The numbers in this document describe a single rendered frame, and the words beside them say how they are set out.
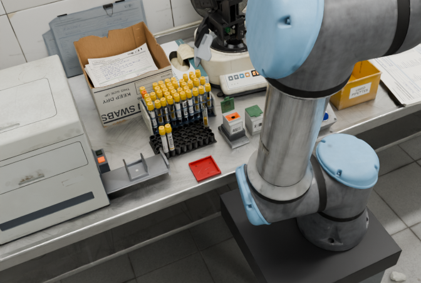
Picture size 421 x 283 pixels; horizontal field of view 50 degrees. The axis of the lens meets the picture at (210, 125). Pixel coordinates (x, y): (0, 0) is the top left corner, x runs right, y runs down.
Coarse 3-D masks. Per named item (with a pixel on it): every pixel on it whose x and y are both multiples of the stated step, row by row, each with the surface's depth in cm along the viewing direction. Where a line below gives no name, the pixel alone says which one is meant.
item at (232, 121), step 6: (222, 114) 125; (228, 114) 125; (234, 114) 124; (228, 120) 123; (234, 120) 123; (240, 120) 123; (228, 126) 124; (234, 126) 123; (240, 126) 124; (234, 132) 125
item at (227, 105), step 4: (228, 96) 123; (224, 100) 123; (228, 100) 123; (232, 100) 124; (224, 104) 124; (228, 104) 124; (232, 104) 125; (224, 108) 124; (228, 108) 125; (232, 108) 126; (224, 112) 125
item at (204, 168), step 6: (210, 156) 123; (192, 162) 122; (198, 162) 122; (204, 162) 122; (210, 162) 122; (192, 168) 120; (198, 168) 121; (204, 168) 121; (210, 168) 120; (216, 168) 120; (198, 174) 119; (204, 174) 119; (210, 174) 119; (216, 174) 119; (198, 180) 117
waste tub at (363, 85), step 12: (360, 72) 140; (372, 72) 134; (348, 84) 128; (360, 84) 130; (372, 84) 132; (336, 96) 132; (348, 96) 131; (360, 96) 133; (372, 96) 135; (336, 108) 134
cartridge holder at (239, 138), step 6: (222, 126) 127; (222, 132) 129; (228, 132) 125; (240, 132) 125; (228, 138) 126; (234, 138) 126; (240, 138) 126; (246, 138) 126; (234, 144) 125; (240, 144) 125
